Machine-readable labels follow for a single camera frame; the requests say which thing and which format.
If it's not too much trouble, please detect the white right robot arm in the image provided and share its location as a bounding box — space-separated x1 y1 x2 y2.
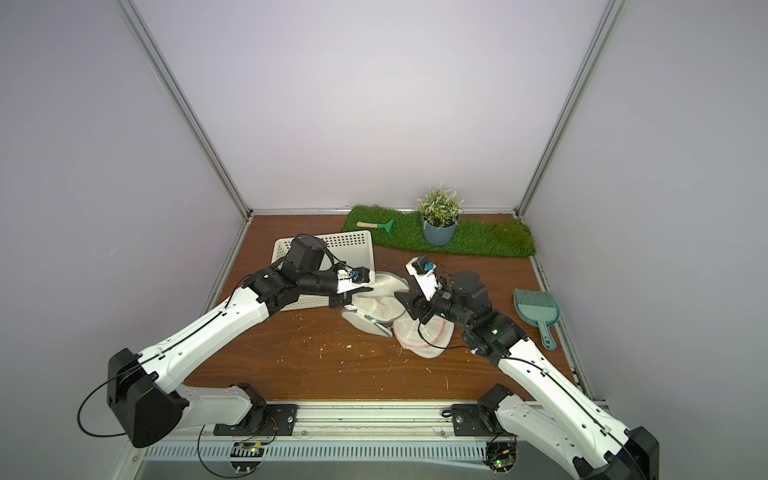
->
396 257 660 479

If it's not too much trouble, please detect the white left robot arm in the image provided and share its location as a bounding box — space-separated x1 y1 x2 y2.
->
107 234 375 448

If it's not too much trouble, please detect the white perforated plastic basket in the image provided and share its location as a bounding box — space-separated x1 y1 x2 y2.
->
282 230 376 312

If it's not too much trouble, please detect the artificial plant in teal pot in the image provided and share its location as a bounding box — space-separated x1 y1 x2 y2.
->
417 185 463 247

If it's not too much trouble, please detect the green artificial grass mat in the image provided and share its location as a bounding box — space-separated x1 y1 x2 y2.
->
342 205 536 258

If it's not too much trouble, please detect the teal plastic dustpan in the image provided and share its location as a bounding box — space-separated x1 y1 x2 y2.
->
513 289 561 351

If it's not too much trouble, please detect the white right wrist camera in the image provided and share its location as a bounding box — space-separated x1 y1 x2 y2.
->
406 256 440 301

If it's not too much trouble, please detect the green rake with wooden handle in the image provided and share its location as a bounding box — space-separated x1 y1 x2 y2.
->
356 220 394 236

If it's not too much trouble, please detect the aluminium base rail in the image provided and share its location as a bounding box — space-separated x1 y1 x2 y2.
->
110 398 619 480

